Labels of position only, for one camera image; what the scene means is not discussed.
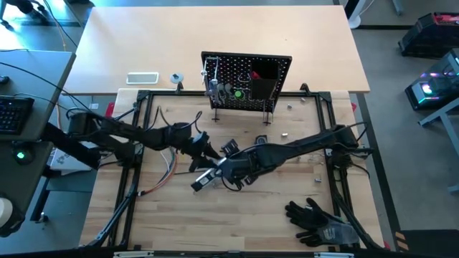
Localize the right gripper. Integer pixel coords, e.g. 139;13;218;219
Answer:
219;145;275;191

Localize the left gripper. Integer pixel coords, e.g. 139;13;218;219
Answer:
186;130;224;173

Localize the black peg board bin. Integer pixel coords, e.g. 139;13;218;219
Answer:
249;59;281;102

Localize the black peg board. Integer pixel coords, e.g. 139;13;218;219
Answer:
200;50;293;127

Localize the grey and black work glove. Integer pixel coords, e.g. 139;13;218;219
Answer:
295;218;360;248

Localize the light wooden table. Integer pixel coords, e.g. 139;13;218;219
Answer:
63;5;371;96

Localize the white cardboard box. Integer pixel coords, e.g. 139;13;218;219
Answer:
49;147;100;173

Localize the black support strut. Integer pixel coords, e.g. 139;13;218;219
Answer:
41;121;102;170

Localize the white stand base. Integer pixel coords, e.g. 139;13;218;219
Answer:
344;0;374;30

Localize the grey desk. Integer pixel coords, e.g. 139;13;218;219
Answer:
0;49;77;143

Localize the black keyboard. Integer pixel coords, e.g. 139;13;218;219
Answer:
0;95;36;136

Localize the lit computer tower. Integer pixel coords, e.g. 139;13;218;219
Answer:
404;49;459;112

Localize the pale-legged workbench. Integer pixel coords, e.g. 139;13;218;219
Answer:
417;103;459;195

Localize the black and red tool case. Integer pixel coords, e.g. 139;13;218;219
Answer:
397;11;459;60

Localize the black tripod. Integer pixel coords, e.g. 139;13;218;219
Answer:
0;0;49;32

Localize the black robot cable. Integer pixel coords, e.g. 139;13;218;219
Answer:
153;105;204;134
220;175;252;193

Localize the teal cable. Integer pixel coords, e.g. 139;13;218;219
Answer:
169;147;179;177

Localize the white cable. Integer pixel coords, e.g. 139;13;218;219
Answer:
159;150;173;176

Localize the black aluminium frame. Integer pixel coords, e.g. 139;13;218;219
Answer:
84;87;387;252

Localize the silver bracket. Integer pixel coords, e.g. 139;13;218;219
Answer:
313;252;355;258
113;251;156;258

